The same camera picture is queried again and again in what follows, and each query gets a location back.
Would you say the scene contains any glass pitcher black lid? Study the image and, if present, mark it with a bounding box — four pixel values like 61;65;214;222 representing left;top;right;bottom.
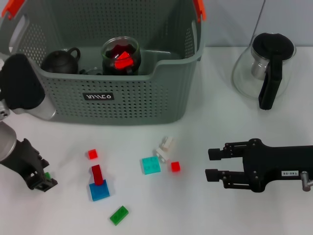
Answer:
231;32;297;111

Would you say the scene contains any bright red sloped brick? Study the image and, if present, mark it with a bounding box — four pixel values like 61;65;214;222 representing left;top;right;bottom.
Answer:
113;51;134;71

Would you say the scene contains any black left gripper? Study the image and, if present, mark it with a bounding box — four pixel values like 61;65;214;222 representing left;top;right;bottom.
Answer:
1;138;59;193

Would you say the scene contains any grey perforated storage bin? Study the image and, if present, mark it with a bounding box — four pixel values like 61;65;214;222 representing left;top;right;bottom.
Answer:
0;0;206;127

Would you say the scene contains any teal square plate brick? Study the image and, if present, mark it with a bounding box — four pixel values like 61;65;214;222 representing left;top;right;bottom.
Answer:
141;156;162;175

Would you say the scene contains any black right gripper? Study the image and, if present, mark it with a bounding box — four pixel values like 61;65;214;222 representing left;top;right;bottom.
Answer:
204;138;313;193

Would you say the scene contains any blue square plate brick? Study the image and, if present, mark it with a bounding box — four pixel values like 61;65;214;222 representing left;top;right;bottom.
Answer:
89;179;111;202

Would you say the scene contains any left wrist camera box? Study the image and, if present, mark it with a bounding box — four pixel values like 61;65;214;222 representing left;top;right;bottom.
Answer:
0;53;57;120

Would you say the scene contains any dark red long brick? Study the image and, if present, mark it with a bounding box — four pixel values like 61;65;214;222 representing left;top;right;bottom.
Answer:
91;164;105;186

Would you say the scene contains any white toy brick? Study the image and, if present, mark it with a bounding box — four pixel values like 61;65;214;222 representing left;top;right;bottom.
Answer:
160;136;176;150
156;147;170;164

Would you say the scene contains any thin grey cable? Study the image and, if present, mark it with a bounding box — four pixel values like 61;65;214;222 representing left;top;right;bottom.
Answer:
251;0;267;44

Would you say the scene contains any dark brown clay teapot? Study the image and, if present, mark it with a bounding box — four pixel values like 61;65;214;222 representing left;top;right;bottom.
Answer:
40;47;81;75

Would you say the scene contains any glass teacup black holder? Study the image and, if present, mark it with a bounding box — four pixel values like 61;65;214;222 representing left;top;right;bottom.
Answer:
101;36;142;76
78;69;103;76

